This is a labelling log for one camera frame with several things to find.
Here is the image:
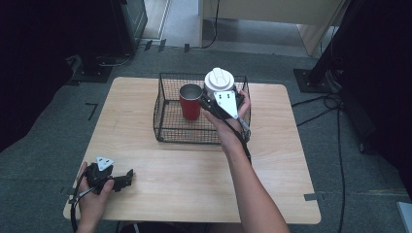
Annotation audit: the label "white lidded jug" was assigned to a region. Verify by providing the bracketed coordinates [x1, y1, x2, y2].
[203, 67, 236, 102]

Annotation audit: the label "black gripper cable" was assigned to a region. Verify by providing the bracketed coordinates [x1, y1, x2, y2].
[226, 117, 254, 165]
[69, 174, 98, 233]

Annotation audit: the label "black floor cables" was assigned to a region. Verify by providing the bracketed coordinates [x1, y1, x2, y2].
[291, 92, 348, 233]

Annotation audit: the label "black metal stand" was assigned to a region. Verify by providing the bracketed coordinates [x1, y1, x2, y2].
[292, 0, 367, 95]

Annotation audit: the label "black hanging cable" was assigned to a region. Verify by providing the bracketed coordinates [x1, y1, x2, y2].
[201, 0, 222, 50]

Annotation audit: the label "person's left hand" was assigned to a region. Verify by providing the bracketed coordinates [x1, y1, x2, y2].
[77, 161, 116, 225]

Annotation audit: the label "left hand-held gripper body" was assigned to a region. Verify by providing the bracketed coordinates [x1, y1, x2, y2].
[85, 156, 117, 195]

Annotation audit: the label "black stand base plate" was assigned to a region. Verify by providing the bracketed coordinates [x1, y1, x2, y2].
[71, 53, 115, 83]

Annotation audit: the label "black cabinet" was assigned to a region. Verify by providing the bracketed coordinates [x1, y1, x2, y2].
[109, 0, 149, 56]

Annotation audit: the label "black wire basket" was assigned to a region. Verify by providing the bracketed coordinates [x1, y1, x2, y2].
[153, 72, 253, 146]

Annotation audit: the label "white flat object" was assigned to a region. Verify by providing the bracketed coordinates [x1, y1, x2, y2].
[395, 201, 412, 233]

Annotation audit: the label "red cup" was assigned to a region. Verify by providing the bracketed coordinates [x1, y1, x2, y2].
[179, 83, 205, 121]

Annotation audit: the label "dark curtain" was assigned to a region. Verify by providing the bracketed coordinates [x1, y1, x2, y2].
[336, 0, 412, 199]
[0, 0, 115, 153]

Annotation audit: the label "beige cabinet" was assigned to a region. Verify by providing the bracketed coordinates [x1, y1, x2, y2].
[197, 0, 352, 56]

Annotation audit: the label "person's right hand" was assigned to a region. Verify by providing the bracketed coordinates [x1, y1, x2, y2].
[203, 89, 253, 153]

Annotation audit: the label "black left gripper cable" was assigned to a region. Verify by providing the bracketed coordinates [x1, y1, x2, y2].
[69, 174, 98, 233]

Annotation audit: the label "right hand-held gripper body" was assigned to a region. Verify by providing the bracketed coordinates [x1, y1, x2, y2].
[201, 90, 244, 121]

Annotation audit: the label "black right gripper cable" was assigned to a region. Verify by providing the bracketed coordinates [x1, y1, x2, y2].
[226, 117, 254, 165]

